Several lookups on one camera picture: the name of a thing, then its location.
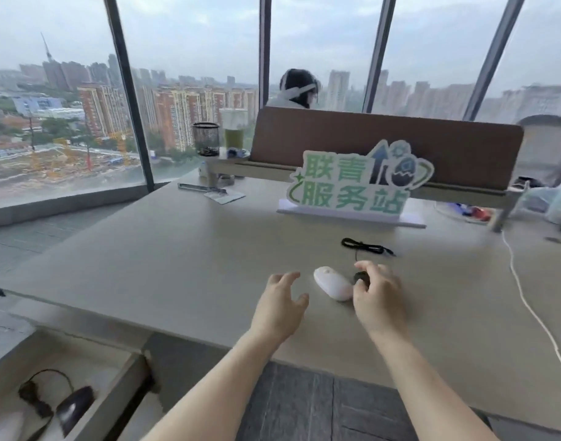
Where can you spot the white mesh office chair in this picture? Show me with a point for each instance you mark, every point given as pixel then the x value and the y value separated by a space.
pixel 544 149

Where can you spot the small black computer mouse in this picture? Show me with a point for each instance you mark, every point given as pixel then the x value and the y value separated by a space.
pixel 361 277

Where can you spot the person's left hand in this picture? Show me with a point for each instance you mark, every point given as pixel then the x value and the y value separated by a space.
pixel 273 314

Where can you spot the red and blue items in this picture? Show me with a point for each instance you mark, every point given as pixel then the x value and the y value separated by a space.
pixel 471 212

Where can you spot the person's right thumb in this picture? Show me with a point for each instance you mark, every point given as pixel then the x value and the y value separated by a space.
pixel 360 292

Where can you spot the person's right forearm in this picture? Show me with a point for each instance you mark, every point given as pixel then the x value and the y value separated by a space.
pixel 423 385

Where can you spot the green and white sign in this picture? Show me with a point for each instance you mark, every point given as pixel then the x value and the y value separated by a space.
pixel 349 192

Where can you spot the black mesh pen cup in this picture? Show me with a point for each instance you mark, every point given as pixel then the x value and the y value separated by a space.
pixel 206 138

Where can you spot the white headphones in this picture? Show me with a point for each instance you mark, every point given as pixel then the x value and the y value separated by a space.
pixel 299 91

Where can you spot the person's left forearm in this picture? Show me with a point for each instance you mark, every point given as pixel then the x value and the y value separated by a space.
pixel 216 390

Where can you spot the cup with green drink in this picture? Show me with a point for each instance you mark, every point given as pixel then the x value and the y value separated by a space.
pixel 233 130

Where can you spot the silver strip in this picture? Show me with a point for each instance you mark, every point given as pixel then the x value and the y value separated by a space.
pixel 200 187

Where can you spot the clear plastic bag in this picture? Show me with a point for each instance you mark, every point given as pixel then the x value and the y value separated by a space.
pixel 554 199

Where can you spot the person's left thumb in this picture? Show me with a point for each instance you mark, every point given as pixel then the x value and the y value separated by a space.
pixel 301 302

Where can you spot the person's right hand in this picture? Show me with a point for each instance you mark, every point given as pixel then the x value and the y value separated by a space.
pixel 381 303

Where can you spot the brown desk divider panel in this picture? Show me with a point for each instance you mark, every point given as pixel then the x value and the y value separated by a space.
pixel 464 151

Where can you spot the dark window frame post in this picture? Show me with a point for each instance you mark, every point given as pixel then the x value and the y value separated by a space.
pixel 265 50
pixel 379 55
pixel 494 59
pixel 129 91

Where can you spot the large black computer mouse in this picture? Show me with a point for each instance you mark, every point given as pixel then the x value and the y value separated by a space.
pixel 74 408

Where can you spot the open desk drawer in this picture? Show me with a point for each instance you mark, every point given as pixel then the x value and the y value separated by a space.
pixel 46 376

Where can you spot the white computer mouse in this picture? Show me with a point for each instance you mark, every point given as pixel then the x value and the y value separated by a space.
pixel 333 283

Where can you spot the white card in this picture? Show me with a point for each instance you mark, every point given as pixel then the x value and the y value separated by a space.
pixel 225 196

